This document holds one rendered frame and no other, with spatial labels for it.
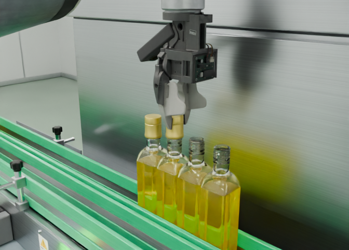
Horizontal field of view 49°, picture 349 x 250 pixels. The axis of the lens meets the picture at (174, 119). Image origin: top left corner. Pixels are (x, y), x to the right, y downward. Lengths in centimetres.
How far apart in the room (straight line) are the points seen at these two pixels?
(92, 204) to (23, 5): 75
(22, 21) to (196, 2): 45
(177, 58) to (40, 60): 648
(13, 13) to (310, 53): 54
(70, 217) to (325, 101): 56
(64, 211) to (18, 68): 610
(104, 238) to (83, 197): 20
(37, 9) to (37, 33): 679
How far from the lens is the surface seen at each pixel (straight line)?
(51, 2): 25
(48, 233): 97
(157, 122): 77
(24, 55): 696
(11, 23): 24
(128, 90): 106
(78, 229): 88
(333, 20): 69
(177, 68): 68
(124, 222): 86
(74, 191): 100
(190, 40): 66
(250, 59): 75
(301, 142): 73
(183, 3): 65
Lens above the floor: 139
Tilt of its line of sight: 18 degrees down
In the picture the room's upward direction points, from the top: straight up
